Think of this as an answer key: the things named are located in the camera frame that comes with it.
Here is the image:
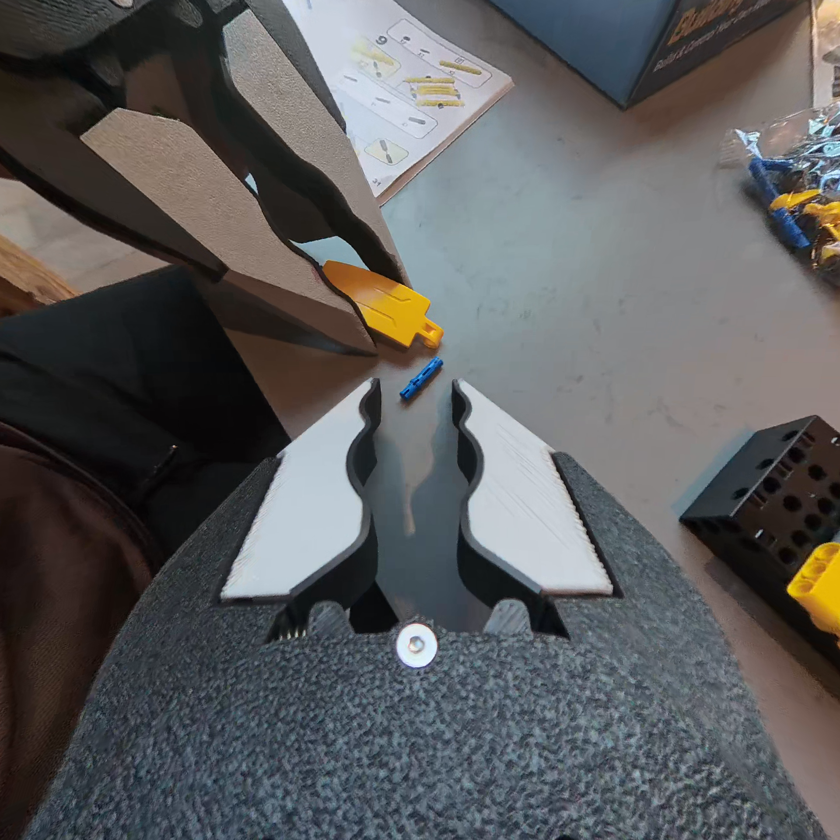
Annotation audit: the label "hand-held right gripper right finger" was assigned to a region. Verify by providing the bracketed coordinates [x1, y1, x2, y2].
[451, 379, 623, 598]

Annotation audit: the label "instruction booklet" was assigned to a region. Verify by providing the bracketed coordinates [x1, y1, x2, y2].
[282, 0, 515, 207]

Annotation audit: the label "clear bag yellow grey parts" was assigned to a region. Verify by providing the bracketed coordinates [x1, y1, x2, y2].
[718, 101, 840, 290]

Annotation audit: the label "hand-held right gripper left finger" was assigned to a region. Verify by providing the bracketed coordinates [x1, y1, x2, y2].
[220, 377, 383, 601]

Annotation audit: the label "yellow black brick assembly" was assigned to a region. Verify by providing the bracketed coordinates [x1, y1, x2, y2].
[679, 415, 840, 700]

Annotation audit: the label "yellow curved arc beam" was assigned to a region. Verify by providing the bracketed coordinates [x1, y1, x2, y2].
[323, 260, 445, 350]

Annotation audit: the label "person's brown shirt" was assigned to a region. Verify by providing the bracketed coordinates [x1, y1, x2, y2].
[0, 423, 158, 834]

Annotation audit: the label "grey desk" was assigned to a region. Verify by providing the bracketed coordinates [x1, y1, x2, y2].
[197, 0, 840, 840]

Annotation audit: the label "small blue connector pin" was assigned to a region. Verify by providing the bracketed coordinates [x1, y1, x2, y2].
[399, 357, 445, 401]

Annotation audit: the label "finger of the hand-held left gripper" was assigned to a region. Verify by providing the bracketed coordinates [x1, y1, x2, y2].
[80, 108, 378, 358]
[223, 10, 411, 290]

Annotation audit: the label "wooden pillar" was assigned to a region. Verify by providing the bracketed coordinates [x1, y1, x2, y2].
[0, 233, 80, 316]

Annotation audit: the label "blue cardboard kit box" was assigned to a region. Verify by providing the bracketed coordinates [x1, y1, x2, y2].
[486, 0, 808, 111]

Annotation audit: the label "person's black trouser legs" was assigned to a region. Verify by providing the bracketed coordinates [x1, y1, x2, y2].
[0, 266, 290, 559]

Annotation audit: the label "yellow black sticker sheet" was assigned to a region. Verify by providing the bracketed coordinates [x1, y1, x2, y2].
[810, 0, 840, 109]

